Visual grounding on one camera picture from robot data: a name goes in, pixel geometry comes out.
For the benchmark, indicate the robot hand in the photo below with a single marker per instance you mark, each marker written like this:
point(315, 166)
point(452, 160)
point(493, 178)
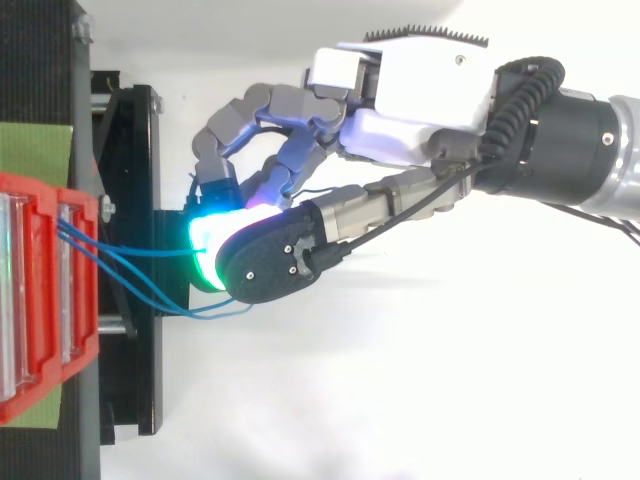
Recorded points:
point(425, 95)

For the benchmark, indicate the black stand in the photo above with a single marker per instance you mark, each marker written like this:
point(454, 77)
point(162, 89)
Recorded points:
point(75, 240)

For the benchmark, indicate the red bin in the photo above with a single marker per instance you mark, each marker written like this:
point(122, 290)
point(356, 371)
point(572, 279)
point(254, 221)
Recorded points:
point(45, 295)

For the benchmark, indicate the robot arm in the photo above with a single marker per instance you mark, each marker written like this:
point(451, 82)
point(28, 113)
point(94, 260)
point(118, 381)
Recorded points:
point(575, 150)

